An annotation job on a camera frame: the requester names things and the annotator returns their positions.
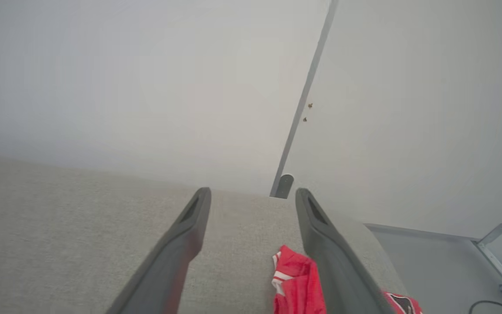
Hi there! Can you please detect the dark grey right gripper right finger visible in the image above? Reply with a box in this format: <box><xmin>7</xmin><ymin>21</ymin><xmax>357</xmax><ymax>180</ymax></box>
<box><xmin>295</xmin><ymin>188</ymin><xmax>396</xmax><ymax>314</ymax></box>

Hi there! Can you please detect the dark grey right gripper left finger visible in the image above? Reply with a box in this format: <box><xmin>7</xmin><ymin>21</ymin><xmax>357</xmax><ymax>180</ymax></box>
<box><xmin>105</xmin><ymin>187</ymin><xmax>213</xmax><ymax>314</ymax></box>

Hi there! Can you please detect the red and white shirt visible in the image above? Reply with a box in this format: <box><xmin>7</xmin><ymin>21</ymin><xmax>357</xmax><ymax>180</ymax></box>
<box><xmin>271</xmin><ymin>245</ymin><xmax>424</xmax><ymax>314</ymax></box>

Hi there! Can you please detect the black floor cable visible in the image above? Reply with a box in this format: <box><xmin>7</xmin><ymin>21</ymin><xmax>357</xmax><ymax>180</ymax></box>
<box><xmin>469</xmin><ymin>300</ymin><xmax>502</xmax><ymax>314</ymax></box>

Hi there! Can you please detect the grey metal frame with caster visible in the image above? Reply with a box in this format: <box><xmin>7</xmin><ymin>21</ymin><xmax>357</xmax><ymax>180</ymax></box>
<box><xmin>472</xmin><ymin>207</ymin><xmax>502</xmax><ymax>311</ymax></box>

